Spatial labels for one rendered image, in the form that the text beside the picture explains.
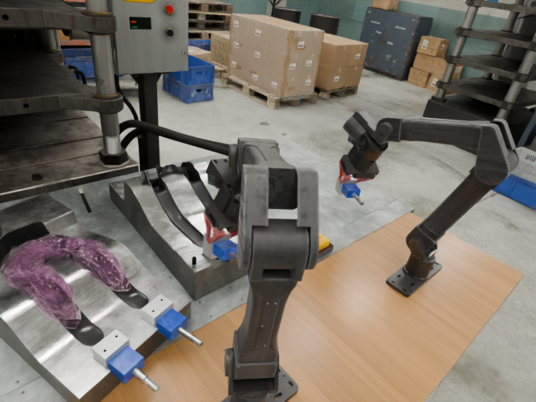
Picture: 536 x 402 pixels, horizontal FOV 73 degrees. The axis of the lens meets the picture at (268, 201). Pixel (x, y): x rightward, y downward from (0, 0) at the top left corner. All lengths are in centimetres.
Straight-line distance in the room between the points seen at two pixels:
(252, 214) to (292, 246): 6
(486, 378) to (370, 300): 122
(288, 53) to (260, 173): 426
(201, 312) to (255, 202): 49
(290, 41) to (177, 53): 314
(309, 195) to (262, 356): 28
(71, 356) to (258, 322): 37
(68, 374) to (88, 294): 16
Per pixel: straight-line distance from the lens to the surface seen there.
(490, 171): 89
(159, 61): 157
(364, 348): 88
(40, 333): 80
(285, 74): 471
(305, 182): 44
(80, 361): 76
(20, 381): 84
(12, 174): 149
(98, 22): 131
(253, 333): 55
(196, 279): 84
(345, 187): 113
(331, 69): 542
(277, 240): 42
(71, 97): 140
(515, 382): 221
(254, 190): 42
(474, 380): 209
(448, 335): 100
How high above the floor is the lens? 146
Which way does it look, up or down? 32 degrees down
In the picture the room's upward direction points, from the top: 8 degrees clockwise
